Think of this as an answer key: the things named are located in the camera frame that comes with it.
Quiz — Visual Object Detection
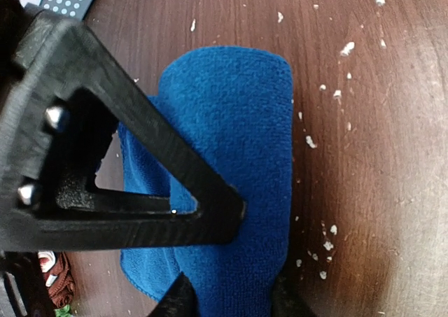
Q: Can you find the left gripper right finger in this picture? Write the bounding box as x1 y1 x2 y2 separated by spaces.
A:
271 274 315 317

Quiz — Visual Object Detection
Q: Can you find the green rolled towel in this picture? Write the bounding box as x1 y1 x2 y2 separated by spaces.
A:
54 304 73 317

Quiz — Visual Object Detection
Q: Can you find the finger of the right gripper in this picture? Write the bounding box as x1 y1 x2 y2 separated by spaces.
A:
16 17 246 251

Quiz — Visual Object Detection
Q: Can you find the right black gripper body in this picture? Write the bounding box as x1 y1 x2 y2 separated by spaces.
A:
0 0 46 258

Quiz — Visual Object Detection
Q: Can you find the blue towel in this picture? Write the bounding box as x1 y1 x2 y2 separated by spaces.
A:
120 46 293 316

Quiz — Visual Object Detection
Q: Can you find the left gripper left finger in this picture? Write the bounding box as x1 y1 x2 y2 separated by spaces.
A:
148 272 200 317

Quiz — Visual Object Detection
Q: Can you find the brown rolled towel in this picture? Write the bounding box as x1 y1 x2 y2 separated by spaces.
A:
42 252 76 309

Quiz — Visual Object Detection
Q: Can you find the orange patterned rolled towel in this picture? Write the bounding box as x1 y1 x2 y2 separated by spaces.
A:
38 251 57 273

